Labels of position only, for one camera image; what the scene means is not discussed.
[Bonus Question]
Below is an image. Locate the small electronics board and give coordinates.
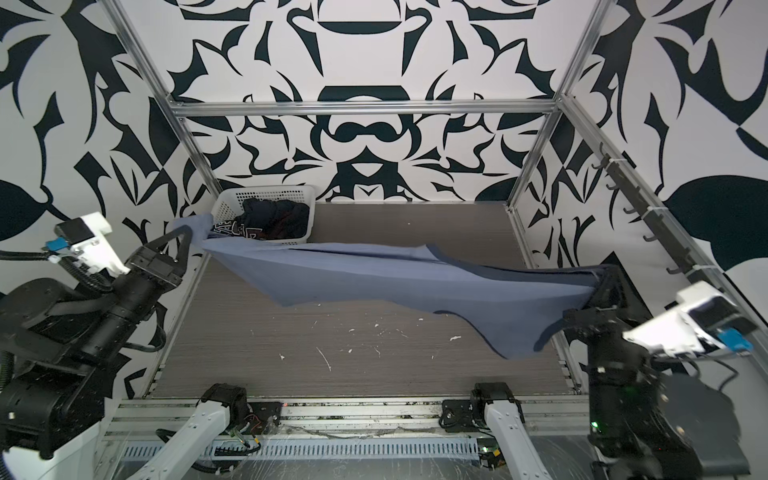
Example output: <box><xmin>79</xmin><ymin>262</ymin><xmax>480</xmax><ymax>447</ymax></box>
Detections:
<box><xmin>477</xmin><ymin>437</ymin><xmax>507</xmax><ymax>470</ymax></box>

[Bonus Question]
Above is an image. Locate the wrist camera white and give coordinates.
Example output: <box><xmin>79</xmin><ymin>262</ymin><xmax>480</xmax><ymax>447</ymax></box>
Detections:
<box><xmin>622</xmin><ymin>281</ymin><xmax>757</xmax><ymax>359</ymax></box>
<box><xmin>45</xmin><ymin>212</ymin><xmax>130</xmax><ymax>277</ymax></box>

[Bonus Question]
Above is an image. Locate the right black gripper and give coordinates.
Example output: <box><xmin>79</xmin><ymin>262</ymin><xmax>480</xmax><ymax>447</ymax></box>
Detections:
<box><xmin>565</xmin><ymin>260</ymin><xmax>661</xmax><ymax>432</ymax></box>

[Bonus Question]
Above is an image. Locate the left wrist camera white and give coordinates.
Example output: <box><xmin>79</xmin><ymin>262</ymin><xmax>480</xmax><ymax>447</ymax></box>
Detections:
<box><xmin>45</xmin><ymin>212</ymin><xmax>130</xmax><ymax>277</ymax></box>

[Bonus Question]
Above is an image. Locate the black printed tank top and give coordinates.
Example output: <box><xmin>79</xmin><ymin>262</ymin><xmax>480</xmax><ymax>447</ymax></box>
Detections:
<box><xmin>211</xmin><ymin>198</ymin><xmax>310</xmax><ymax>241</ymax></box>

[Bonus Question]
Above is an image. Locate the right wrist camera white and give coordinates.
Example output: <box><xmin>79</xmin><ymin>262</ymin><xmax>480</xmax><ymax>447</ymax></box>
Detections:
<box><xmin>622</xmin><ymin>281</ymin><xmax>757</xmax><ymax>359</ymax></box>

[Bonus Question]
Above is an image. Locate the blue grey tank top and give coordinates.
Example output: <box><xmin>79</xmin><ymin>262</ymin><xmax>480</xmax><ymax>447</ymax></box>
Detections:
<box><xmin>173</xmin><ymin>214</ymin><xmax>608</xmax><ymax>359</ymax></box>

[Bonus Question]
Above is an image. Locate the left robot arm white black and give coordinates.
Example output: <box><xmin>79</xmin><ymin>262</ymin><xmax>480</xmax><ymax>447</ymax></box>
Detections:
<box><xmin>1</xmin><ymin>220</ymin><xmax>193</xmax><ymax>479</ymax></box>

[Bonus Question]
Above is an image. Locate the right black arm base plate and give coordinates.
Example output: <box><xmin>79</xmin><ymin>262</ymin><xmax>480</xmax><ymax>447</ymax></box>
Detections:
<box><xmin>438</xmin><ymin>398</ymin><xmax>526</xmax><ymax>433</ymax></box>

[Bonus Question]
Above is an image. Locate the black wall hook rack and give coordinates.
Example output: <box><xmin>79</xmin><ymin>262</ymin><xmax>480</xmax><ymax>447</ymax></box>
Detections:
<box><xmin>590</xmin><ymin>140</ymin><xmax>736</xmax><ymax>319</ymax></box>

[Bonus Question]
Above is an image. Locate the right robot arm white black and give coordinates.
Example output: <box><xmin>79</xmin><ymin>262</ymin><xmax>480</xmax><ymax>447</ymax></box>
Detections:
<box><xmin>477</xmin><ymin>264</ymin><xmax>756</xmax><ymax>479</ymax></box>

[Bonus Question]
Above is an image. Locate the aluminium frame crossbar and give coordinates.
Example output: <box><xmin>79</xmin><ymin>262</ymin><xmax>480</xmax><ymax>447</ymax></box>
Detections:
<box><xmin>170</xmin><ymin>99</ymin><xmax>556</xmax><ymax>118</ymax></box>

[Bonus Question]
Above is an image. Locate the white slotted cable duct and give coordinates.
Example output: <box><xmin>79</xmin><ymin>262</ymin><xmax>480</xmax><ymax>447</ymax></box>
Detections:
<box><xmin>119</xmin><ymin>437</ymin><xmax>481</xmax><ymax>462</ymax></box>

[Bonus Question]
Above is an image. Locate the white plastic laundry basket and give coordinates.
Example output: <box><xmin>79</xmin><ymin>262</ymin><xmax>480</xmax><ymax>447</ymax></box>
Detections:
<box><xmin>211</xmin><ymin>185</ymin><xmax>317</xmax><ymax>245</ymax></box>

